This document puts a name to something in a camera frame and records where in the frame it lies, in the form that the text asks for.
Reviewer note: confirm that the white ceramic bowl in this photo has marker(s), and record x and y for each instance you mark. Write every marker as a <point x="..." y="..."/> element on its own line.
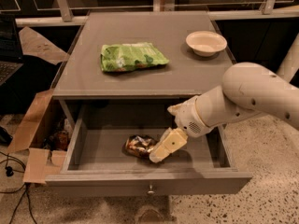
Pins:
<point x="206" y="43"/>

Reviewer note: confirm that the brown cardboard sheet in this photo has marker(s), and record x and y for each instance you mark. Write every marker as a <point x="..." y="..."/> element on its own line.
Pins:
<point x="35" y="44"/>

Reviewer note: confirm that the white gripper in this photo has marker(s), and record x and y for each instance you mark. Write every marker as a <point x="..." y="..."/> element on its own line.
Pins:
<point x="188" y="118"/>

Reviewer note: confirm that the metal drawer knob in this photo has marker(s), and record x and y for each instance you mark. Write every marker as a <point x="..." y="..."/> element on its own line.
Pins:
<point x="150" y="192"/>

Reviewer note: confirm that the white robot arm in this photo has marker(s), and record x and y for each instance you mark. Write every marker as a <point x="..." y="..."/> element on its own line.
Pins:
<point x="247" y="90"/>

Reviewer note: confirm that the metal railing frame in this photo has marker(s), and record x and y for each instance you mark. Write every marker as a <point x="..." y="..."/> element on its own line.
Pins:
<point x="75" y="12"/>

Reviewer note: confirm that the grey open top drawer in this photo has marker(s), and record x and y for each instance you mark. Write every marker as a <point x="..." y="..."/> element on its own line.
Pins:
<point x="97" y="165"/>

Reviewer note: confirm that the black laptop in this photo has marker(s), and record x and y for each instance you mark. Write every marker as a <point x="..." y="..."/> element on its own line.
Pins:
<point x="10" y="48"/>

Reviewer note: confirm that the brown cardboard box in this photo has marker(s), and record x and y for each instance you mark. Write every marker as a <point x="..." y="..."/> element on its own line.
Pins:
<point x="35" y="127"/>

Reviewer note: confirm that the grey wooden cabinet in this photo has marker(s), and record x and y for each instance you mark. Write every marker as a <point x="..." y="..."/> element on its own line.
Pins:
<point x="186" y="74"/>

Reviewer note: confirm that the green chip bag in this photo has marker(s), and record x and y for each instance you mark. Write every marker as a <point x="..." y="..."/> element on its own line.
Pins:
<point x="129" y="57"/>

